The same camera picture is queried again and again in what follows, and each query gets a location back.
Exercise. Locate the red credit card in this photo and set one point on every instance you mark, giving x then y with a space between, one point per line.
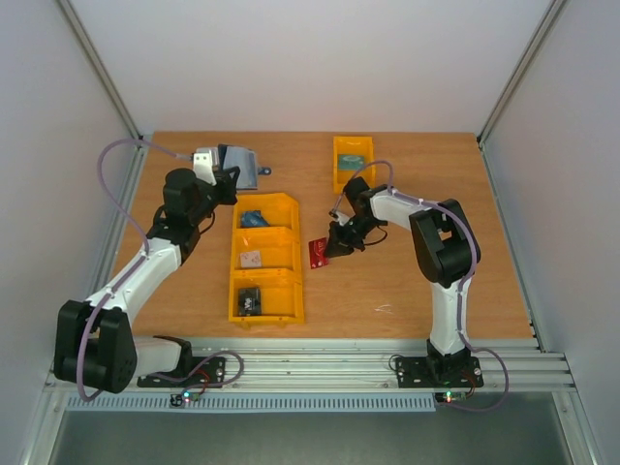
317 253

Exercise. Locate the teal card in single bin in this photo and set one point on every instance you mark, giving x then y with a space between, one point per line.
350 162

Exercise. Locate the white card in bin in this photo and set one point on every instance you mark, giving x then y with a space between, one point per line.
250 259

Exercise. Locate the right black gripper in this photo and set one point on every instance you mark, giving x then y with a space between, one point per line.
347 232

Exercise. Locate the yellow bin middle of row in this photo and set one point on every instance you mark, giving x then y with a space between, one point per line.
279 247

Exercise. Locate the grey slotted cable duct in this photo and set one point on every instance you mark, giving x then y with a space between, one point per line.
256 403

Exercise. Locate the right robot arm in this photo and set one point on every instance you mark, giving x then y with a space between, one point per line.
447 254

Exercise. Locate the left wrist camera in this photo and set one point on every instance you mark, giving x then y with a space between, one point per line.
206 163

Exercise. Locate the blue card in bin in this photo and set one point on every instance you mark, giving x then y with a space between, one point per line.
253 219

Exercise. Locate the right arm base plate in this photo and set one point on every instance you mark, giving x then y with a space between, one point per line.
419 372

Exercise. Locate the yellow single bin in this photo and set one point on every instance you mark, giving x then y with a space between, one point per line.
350 153

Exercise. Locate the yellow bin bottom of row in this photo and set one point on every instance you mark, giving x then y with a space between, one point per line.
281 294

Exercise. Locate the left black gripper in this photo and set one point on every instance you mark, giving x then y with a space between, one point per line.
229 184

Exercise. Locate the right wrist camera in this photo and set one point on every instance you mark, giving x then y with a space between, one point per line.
339 217

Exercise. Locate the yellow bin top of row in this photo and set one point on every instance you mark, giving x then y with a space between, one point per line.
278 209

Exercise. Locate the yellow bin of row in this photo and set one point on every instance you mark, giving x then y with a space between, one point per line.
278 209
279 247
281 294

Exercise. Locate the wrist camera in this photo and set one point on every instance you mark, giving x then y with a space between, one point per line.
339 217
206 163

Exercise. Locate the black card in bin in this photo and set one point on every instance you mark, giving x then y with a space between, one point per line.
249 302

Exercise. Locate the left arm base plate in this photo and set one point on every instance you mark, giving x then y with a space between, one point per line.
212 372

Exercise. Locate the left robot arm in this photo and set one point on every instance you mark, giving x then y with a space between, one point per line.
95 347

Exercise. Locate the blue card holder wallet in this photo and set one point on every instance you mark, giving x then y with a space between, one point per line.
246 160

